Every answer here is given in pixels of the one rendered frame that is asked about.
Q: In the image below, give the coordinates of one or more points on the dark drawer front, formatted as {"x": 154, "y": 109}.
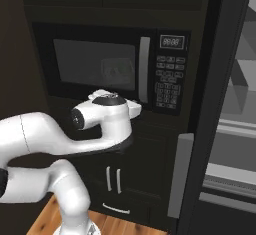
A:
{"x": 146, "y": 217}

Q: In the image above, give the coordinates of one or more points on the black microwave door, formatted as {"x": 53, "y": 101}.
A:
{"x": 93, "y": 62}

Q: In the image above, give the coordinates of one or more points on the black microwave oven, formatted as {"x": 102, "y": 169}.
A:
{"x": 170, "y": 75}

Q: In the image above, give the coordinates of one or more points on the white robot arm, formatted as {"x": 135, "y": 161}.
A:
{"x": 36, "y": 135}

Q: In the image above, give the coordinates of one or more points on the black fridge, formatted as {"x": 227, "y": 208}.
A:
{"x": 216, "y": 79}

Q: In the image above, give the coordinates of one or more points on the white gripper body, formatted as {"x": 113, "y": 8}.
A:
{"x": 135, "y": 108}

